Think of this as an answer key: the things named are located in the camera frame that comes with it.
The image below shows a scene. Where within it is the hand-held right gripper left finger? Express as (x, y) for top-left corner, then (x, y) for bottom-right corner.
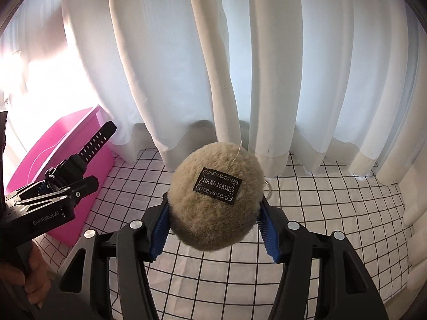
(58, 196), (172, 320)

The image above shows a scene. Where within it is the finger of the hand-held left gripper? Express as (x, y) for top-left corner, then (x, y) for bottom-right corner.
(4, 180), (72, 205)
(6, 177), (100, 214)

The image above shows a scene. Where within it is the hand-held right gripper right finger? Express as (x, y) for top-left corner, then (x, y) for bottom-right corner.
(257, 196), (390, 320)

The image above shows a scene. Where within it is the pink plastic storage box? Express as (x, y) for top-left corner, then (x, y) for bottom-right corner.
(5, 105), (116, 247)

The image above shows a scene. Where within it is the black wrist watch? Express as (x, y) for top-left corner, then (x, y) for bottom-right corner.
(44, 121), (118, 189)

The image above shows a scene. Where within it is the beige fluffy hair clip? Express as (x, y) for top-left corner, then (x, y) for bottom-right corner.
(167, 142), (266, 249)

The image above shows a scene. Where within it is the person's left hand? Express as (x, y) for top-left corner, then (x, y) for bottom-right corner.
(0, 249), (51, 305)

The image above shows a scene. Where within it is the white grid tablecloth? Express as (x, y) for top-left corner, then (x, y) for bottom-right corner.
(31, 149), (416, 319)

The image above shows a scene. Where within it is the white curtain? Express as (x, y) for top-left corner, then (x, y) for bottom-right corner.
(0, 0), (427, 294)

